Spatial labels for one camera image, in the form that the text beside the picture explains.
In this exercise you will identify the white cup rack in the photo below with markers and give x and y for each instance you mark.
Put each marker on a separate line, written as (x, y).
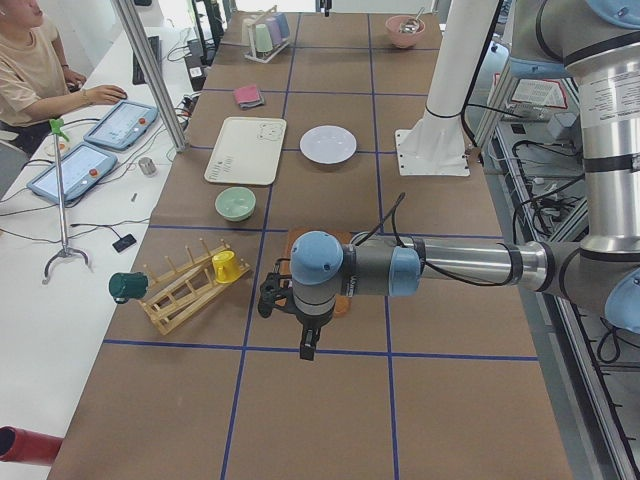
(251, 53)

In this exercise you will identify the white round plate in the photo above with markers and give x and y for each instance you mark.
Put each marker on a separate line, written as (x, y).
(328, 144)

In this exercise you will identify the green bowl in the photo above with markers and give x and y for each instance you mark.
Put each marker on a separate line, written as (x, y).
(235, 204)

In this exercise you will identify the lower teach pendant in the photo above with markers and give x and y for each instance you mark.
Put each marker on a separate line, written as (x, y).
(82, 167)

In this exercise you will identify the upper teach pendant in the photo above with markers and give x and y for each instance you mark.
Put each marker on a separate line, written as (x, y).
(124, 124)

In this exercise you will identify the teach pendant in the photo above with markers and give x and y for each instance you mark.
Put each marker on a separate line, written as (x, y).
(82, 167)
(124, 124)

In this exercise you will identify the metal stand with green clip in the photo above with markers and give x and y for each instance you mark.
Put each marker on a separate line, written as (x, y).
(66, 250)

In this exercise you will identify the yellow mug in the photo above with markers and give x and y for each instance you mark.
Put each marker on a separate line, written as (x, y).
(226, 267)

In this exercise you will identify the small metal cylinder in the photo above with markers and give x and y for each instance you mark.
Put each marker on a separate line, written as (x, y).
(147, 166)

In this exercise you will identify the person in beige shirt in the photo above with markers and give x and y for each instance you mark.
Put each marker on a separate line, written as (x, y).
(37, 84)

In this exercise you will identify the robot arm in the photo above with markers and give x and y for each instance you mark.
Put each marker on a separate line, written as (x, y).
(597, 44)

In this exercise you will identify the aluminium frame post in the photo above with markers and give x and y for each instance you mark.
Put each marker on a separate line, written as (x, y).
(137, 37)

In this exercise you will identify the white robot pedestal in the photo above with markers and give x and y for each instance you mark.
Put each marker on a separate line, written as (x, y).
(435, 146)

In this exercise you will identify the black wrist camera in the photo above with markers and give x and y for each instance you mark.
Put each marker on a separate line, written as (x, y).
(276, 292)

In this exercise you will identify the blue cup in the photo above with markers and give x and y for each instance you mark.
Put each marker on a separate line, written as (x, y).
(283, 24)

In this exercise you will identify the cream bear tray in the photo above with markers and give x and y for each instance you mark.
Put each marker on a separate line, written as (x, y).
(247, 151)

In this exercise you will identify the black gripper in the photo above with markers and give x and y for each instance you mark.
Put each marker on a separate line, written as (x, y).
(310, 323)

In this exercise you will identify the dark green mug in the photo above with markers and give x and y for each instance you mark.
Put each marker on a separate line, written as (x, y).
(126, 286)

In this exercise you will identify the pink cloth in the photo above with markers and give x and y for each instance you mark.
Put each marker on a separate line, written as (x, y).
(248, 94)

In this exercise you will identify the green cup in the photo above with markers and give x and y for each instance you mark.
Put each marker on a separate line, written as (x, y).
(262, 40)

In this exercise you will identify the red cylinder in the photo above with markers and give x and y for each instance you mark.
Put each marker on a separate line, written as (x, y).
(29, 447)

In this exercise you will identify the wooden dish rack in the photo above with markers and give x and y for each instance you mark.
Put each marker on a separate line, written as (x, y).
(183, 290)

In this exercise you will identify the purple cup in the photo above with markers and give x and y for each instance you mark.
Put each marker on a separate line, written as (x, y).
(274, 30)

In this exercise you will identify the wooden cutting board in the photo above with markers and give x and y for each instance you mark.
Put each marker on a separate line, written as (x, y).
(320, 267)

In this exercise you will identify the metal scoop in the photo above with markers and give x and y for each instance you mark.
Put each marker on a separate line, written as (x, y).
(412, 25)

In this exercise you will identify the beige cup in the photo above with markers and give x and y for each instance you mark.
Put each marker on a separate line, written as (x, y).
(247, 25)

